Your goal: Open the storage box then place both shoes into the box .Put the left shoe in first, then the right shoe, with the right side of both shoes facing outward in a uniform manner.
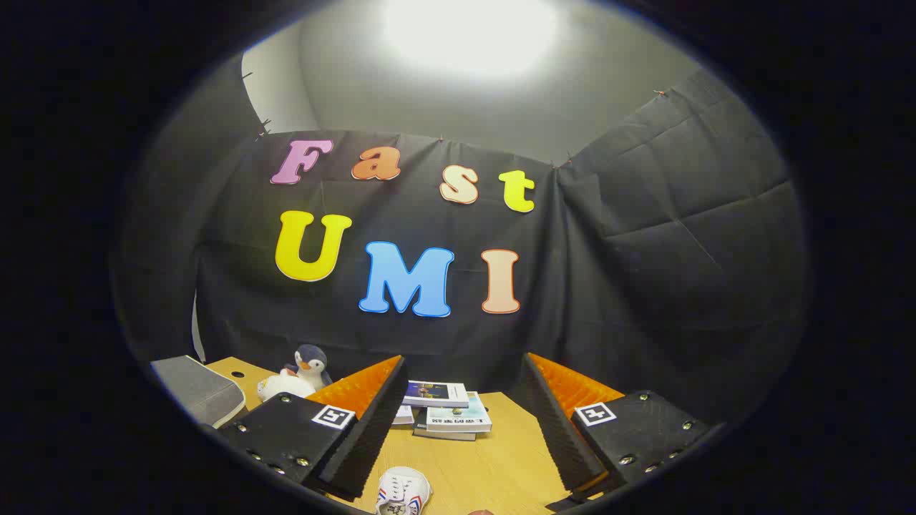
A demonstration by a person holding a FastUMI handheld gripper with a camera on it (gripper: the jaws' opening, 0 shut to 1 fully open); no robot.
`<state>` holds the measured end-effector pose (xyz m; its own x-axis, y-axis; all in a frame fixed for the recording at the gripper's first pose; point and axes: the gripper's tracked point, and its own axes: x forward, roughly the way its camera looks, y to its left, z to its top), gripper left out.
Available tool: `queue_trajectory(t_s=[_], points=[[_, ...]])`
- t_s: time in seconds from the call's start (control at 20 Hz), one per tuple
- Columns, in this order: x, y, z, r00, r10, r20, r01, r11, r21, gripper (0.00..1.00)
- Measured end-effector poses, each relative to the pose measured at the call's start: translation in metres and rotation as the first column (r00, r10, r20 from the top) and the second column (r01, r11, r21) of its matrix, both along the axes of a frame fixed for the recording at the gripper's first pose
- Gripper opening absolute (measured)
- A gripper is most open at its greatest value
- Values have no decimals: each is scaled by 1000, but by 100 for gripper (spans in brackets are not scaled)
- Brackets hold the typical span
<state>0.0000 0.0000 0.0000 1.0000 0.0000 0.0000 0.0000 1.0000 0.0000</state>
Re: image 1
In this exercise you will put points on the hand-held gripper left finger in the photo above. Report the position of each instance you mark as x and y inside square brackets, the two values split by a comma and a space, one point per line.
[372, 429]

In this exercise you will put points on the book with blue cover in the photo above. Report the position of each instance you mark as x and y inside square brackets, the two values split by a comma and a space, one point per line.
[435, 393]

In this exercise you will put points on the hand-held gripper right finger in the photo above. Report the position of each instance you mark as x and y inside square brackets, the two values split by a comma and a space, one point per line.
[554, 429]

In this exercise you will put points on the plain white book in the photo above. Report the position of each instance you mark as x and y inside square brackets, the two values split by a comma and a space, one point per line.
[403, 415]

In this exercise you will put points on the grey fabric storage box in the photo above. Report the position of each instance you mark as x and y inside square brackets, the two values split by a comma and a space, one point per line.
[200, 390]

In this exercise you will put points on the black backdrop cloth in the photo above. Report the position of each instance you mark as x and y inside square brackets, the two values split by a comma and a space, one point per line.
[644, 250]

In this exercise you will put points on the penguin plush toy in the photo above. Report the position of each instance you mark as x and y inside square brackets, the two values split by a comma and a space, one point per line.
[311, 365]

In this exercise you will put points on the white plush toy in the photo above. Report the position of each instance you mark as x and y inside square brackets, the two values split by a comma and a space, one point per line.
[285, 386]

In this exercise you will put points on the white shoe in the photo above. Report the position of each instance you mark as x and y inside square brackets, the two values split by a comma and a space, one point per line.
[403, 492]

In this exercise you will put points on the dark grey book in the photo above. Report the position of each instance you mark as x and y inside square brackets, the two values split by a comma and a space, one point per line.
[444, 433]

